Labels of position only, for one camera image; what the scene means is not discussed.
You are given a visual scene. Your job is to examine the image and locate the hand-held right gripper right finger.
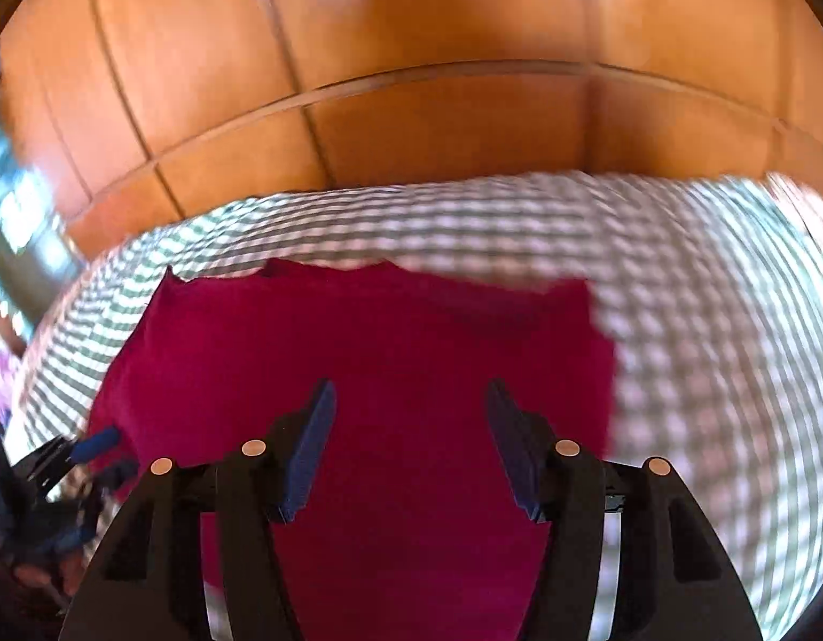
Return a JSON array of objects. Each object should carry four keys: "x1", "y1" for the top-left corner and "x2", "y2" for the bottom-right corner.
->
[{"x1": 486, "y1": 379, "x2": 765, "y2": 641}]

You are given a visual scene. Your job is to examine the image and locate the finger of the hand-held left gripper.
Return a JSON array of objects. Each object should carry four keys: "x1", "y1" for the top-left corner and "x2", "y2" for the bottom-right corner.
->
[
  {"x1": 77, "y1": 459, "x2": 143, "y2": 498},
  {"x1": 11, "y1": 427, "x2": 123, "y2": 491}
]

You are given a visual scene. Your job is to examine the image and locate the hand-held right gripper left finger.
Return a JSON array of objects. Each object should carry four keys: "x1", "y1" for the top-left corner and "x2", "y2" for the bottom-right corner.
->
[{"x1": 59, "y1": 379, "x2": 338, "y2": 641}]

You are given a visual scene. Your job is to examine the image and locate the red garment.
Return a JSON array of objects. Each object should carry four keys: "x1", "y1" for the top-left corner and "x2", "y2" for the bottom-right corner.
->
[{"x1": 84, "y1": 257, "x2": 618, "y2": 641}]

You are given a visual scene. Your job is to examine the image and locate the person's left hand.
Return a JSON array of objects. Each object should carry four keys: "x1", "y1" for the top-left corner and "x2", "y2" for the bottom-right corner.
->
[{"x1": 11, "y1": 551, "x2": 88, "y2": 612}]

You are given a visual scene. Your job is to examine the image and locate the green checked blanket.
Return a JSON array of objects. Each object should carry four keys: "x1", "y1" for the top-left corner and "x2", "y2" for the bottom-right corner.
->
[{"x1": 14, "y1": 170, "x2": 823, "y2": 638}]

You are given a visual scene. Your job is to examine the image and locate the window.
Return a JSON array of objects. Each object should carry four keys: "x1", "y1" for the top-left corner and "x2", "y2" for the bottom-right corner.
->
[{"x1": 0, "y1": 100, "x2": 85, "y2": 348}]

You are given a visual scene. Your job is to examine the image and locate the wooden wardrobe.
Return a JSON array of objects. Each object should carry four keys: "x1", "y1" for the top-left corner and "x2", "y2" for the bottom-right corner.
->
[{"x1": 0, "y1": 0, "x2": 823, "y2": 261}]

